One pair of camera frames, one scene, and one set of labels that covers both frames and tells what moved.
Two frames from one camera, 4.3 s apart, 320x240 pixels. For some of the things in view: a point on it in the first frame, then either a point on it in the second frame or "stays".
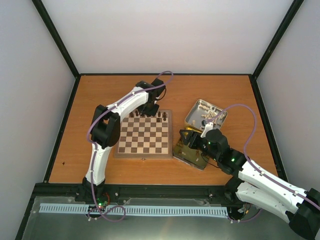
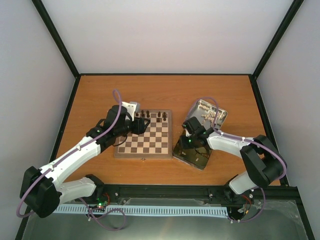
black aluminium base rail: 200,194 stays
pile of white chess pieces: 212,116 stays
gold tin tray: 193,157 stays
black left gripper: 153,113 -> 140,129
